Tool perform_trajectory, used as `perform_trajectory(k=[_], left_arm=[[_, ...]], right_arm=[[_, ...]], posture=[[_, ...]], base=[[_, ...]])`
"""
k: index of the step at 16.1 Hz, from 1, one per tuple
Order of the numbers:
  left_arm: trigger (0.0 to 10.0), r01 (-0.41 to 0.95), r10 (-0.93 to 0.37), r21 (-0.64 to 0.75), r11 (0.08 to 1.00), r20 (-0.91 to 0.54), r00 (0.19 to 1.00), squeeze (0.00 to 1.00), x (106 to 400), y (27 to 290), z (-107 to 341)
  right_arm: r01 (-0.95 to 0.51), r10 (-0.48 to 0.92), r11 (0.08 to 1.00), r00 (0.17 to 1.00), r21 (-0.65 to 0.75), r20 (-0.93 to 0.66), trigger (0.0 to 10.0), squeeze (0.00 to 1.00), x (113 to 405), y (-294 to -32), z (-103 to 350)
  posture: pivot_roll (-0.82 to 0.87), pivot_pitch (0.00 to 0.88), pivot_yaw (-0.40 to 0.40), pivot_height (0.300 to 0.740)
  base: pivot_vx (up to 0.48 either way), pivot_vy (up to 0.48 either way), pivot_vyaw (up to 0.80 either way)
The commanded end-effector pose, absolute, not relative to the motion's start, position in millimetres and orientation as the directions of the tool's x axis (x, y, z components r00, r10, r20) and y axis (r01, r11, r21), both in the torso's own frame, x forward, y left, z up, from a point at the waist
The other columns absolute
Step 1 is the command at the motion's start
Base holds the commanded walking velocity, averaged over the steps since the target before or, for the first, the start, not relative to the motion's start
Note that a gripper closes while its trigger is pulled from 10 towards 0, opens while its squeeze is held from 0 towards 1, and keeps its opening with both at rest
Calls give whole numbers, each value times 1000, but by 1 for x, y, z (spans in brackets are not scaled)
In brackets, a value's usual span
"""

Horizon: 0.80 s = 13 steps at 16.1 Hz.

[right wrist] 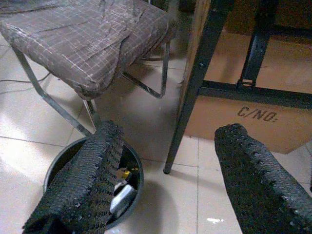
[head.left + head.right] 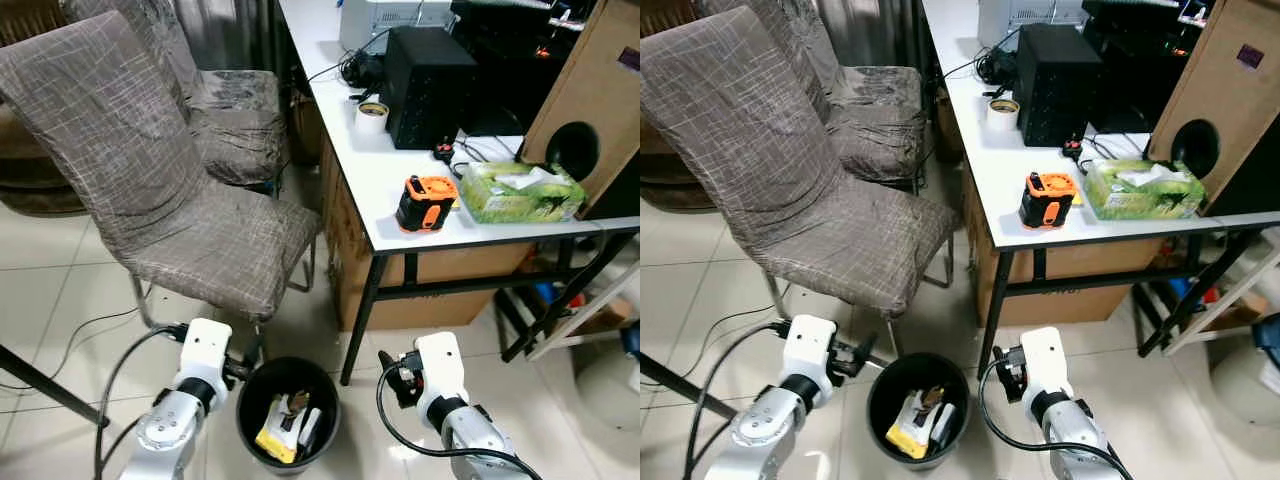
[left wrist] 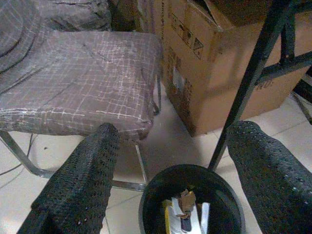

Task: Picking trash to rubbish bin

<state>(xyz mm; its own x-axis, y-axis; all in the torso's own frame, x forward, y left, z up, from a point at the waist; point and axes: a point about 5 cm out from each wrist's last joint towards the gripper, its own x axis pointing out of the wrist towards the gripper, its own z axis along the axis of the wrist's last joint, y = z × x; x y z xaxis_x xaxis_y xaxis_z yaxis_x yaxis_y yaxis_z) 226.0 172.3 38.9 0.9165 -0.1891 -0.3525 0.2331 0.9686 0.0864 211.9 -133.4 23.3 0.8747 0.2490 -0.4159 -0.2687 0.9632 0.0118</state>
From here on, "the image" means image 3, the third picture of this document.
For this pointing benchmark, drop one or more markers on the brown cardboard box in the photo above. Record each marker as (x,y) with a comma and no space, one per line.
(219,80)

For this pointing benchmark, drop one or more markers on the yellow trash strip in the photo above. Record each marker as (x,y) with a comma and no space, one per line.
(167,217)

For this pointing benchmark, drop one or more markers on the purple checked seat cushion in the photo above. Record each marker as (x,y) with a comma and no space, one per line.
(80,80)

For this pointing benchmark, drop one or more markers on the white paper trash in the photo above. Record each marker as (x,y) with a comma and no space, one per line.
(204,217)

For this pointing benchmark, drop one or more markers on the purple checked backrest cushion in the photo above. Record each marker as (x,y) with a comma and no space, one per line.
(48,14)

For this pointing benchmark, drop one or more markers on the brown cardboard scrap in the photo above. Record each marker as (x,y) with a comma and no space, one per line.
(186,202)

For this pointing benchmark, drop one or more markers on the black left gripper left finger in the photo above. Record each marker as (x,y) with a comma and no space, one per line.
(80,180)

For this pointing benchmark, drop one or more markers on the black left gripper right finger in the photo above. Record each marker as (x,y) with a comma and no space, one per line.
(270,180)

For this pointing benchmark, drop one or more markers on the black round rubbish bin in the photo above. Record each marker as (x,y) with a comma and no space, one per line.
(170,180)

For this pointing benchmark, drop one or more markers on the silver metal chair frame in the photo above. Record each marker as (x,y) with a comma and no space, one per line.
(24,161)

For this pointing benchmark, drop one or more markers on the black metal table frame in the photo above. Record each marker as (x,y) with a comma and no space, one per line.
(253,63)

